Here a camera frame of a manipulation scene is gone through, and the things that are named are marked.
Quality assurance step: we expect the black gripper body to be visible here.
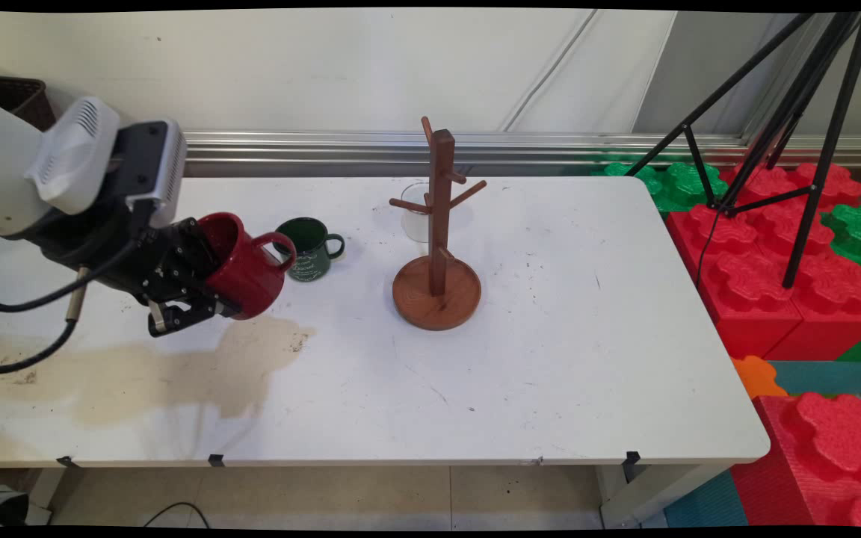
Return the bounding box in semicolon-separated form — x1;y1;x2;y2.
48;217;209;305

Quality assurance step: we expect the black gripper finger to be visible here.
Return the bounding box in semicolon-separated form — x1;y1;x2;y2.
176;217;221;274
147;293;241;337

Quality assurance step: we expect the red enamel mug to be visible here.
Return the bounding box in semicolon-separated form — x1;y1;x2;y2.
197;212;298;321

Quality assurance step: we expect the dark green enamel mug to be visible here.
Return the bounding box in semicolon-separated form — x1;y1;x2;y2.
274;217;346;282

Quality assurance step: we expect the dark wicker basket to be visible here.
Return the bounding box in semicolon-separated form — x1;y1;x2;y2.
0;73;57;132

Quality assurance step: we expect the clear glass cup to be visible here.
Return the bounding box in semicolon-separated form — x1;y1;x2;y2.
401;182;433;244

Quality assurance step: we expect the wooden mug tree stand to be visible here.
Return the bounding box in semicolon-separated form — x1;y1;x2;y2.
389;117;488;331

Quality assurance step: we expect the grey crumpled bag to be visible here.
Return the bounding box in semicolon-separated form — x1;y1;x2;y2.
0;482;54;528

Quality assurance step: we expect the white table leg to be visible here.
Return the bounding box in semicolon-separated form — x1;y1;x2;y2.
599;463;730;528

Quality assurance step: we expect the teal foam mat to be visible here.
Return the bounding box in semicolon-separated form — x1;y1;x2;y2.
767;360;861;397
662;469;750;528

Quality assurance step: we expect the orange foam piece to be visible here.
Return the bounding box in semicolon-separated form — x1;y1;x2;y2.
731;355;789;399

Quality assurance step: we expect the large red foam block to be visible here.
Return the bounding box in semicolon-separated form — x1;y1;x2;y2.
729;392;861;528

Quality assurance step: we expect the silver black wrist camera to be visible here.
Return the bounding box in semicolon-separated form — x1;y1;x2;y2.
105;120;189;229

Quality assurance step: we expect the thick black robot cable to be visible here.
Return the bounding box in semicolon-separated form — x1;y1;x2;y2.
0;223;149;376

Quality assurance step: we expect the aluminium wall rail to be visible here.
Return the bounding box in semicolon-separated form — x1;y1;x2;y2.
181;131;861;177

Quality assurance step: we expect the thin black floor cable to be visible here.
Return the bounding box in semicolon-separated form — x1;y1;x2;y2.
143;501;211;528

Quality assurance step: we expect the thin black tripod cable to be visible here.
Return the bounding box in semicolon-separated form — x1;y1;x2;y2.
696;211;724;289

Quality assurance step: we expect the black camera tripod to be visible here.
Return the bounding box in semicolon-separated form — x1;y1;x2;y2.
625;11;861;289

